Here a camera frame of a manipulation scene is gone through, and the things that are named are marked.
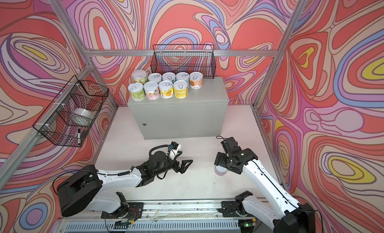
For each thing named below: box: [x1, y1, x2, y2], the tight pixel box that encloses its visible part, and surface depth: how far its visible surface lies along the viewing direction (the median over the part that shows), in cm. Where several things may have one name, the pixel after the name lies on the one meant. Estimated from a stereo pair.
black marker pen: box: [77, 128, 81, 146], surface depth 73 cm
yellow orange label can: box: [132, 70, 149, 85], surface depth 77 cm
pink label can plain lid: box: [143, 81, 160, 100], surface depth 75 cm
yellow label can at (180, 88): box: [173, 80, 188, 99], surface depth 76 cm
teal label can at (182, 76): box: [175, 72, 190, 84], surface depth 80 cm
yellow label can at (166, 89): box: [158, 80, 174, 99], surface depth 76 cm
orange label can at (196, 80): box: [189, 71, 204, 90], surface depth 80 cm
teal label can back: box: [162, 72, 176, 83], surface depth 80 cm
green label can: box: [128, 82, 146, 101], surface depth 75 cm
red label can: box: [214, 165, 228, 176], surface depth 84 cm
